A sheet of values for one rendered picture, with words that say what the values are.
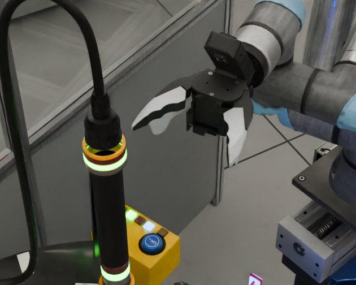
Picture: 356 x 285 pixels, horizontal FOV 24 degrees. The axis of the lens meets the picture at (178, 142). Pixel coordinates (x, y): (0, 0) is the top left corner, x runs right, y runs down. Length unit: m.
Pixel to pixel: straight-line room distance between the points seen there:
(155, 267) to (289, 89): 0.54
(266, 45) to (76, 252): 0.40
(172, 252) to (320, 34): 0.52
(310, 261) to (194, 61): 0.88
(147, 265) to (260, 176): 1.65
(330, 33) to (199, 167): 1.30
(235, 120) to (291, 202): 2.12
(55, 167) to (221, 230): 1.08
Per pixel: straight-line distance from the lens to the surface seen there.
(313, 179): 1.85
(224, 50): 1.05
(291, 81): 1.27
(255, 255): 3.00
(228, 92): 1.09
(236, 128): 1.05
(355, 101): 1.25
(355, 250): 1.89
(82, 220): 2.36
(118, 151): 0.81
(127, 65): 2.17
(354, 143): 1.72
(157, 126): 1.11
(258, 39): 1.17
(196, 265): 2.96
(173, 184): 2.73
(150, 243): 1.66
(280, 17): 1.22
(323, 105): 1.26
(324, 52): 1.65
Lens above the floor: 2.40
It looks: 46 degrees down
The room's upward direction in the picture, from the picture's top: straight up
